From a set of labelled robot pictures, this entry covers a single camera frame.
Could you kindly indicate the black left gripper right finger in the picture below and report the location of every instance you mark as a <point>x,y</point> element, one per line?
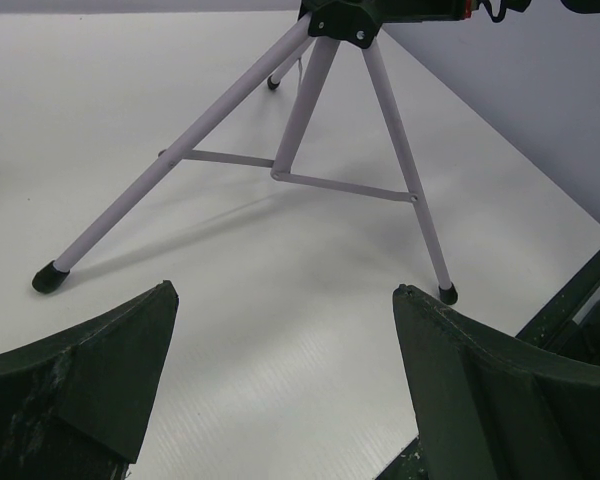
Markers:
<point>505,400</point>

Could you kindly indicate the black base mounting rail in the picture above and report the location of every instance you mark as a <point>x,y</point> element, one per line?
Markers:
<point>570,310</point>

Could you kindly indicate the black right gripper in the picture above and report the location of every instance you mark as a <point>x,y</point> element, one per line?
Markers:
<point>418,11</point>

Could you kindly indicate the lilac perforated music stand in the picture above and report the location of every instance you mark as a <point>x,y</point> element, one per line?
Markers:
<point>321,27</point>

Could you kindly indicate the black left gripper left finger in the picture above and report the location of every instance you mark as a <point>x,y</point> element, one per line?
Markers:
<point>76,404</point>

